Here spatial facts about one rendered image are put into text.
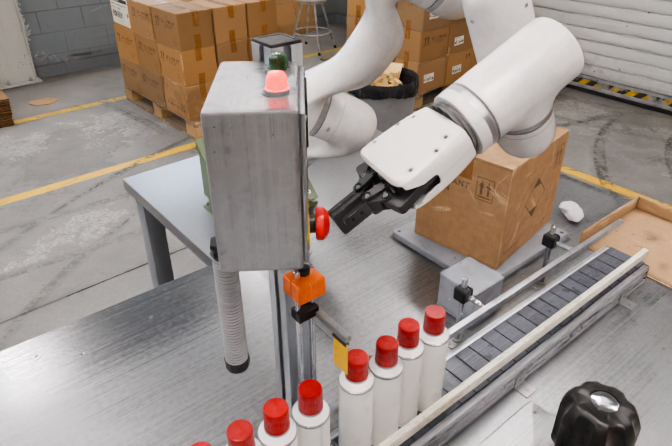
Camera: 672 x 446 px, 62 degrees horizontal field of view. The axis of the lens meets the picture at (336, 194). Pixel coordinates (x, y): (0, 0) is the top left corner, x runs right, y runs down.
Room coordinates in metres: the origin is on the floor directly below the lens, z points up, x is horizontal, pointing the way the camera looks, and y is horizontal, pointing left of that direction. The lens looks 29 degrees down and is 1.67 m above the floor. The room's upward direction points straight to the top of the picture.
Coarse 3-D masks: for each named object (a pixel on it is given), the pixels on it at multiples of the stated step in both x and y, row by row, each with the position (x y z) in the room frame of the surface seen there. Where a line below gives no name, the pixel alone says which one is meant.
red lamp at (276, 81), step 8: (272, 72) 0.55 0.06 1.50; (280, 72) 0.55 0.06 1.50; (272, 80) 0.54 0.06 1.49; (280, 80) 0.54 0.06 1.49; (264, 88) 0.55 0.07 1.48; (272, 88) 0.54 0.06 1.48; (280, 88) 0.54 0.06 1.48; (288, 88) 0.55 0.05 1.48; (272, 96) 0.54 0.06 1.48; (280, 96) 0.54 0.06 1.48
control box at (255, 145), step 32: (224, 64) 0.65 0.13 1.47; (256, 64) 0.65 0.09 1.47; (288, 64) 0.65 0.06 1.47; (224, 96) 0.54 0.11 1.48; (256, 96) 0.54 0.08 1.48; (288, 96) 0.54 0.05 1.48; (224, 128) 0.50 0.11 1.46; (256, 128) 0.50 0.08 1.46; (288, 128) 0.50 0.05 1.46; (224, 160) 0.50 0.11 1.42; (256, 160) 0.50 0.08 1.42; (288, 160) 0.50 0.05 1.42; (224, 192) 0.50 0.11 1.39; (256, 192) 0.50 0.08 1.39; (288, 192) 0.50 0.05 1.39; (224, 224) 0.50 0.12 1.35; (256, 224) 0.50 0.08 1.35; (288, 224) 0.50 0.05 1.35; (224, 256) 0.50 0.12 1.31; (256, 256) 0.50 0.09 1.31; (288, 256) 0.50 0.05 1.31
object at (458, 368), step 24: (600, 264) 1.06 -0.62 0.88; (552, 288) 0.97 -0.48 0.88; (576, 288) 0.97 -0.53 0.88; (528, 312) 0.89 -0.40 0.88; (552, 312) 0.89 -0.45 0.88; (576, 312) 0.89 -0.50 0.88; (504, 336) 0.82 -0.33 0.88; (456, 360) 0.76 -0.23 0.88; (480, 360) 0.76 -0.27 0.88; (456, 384) 0.70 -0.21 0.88; (480, 384) 0.70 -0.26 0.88; (456, 408) 0.65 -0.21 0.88
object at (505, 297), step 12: (612, 228) 1.09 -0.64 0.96; (588, 240) 1.04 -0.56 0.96; (576, 252) 0.99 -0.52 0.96; (552, 264) 0.95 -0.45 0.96; (540, 276) 0.91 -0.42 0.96; (516, 288) 0.87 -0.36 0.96; (504, 300) 0.84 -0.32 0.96; (480, 312) 0.80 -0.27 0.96; (456, 324) 0.77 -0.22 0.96; (468, 324) 0.77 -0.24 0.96; (336, 408) 0.58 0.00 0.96
